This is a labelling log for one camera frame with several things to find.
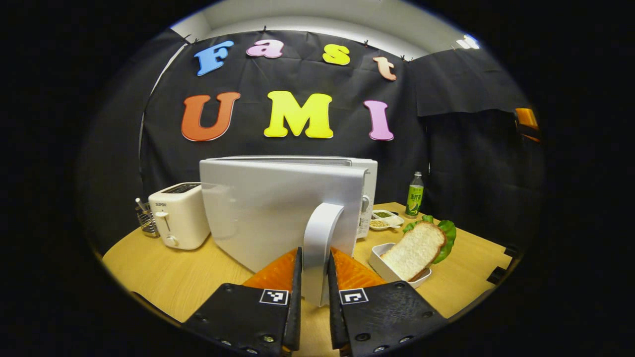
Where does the white divided seasoning dish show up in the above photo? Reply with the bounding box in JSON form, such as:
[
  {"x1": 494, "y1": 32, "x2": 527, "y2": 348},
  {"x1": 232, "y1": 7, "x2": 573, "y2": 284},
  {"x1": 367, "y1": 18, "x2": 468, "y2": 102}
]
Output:
[{"x1": 370, "y1": 210, "x2": 405, "y2": 231}]

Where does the white rectangular tray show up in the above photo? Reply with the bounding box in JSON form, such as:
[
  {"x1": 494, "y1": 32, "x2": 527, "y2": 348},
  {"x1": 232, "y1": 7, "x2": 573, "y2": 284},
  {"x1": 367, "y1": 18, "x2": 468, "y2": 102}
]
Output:
[{"x1": 369, "y1": 242, "x2": 432, "y2": 289}]

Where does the black backdrop cloth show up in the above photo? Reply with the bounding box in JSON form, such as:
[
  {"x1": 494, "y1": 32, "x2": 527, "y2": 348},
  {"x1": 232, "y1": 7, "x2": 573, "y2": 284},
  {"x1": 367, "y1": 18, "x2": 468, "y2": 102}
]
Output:
[{"x1": 79, "y1": 29, "x2": 544, "y2": 253}]

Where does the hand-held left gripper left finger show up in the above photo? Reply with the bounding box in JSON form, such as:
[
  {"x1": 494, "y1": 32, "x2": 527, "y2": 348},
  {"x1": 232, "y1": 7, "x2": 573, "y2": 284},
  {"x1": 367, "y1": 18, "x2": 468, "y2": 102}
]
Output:
[{"x1": 183, "y1": 247, "x2": 303, "y2": 357}]

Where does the metal wire utensil holder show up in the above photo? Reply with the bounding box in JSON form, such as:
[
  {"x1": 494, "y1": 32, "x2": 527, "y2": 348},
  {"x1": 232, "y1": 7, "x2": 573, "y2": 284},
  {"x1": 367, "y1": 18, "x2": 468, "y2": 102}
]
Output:
[{"x1": 135, "y1": 198, "x2": 159, "y2": 238}]

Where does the white microwave oven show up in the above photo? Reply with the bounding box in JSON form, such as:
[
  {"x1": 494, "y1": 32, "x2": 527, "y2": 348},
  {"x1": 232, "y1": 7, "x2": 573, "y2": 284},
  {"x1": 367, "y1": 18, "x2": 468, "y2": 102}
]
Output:
[{"x1": 199, "y1": 156, "x2": 379, "y2": 307}]

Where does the green drink bottle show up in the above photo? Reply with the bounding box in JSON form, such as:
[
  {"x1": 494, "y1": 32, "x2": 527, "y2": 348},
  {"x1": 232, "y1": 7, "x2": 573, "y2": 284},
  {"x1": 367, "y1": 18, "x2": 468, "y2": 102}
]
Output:
[{"x1": 405, "y1": 172, "x2": 425, "y2": 219}]

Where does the bread and lettuce sandwich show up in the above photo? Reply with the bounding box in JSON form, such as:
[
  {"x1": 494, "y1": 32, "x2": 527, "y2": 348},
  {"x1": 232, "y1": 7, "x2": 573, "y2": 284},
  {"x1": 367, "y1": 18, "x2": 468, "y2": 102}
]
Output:
[{"x1": 380, "y1": 215, "x2": 457, "y2": 282}]

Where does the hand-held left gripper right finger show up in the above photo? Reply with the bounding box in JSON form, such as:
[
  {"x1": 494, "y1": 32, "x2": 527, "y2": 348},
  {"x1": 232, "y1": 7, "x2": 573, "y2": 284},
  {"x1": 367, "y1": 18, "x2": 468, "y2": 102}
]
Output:
[{"x1": 326, "y1": 247, "x2": 449, "y2": 357}]

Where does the white toaster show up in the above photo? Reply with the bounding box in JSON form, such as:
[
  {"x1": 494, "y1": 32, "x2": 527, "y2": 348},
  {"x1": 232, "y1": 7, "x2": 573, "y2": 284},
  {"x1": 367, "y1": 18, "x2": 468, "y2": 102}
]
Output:
[{"x1": 148, "y1": 182, "x2": 211, "y2": 250}]

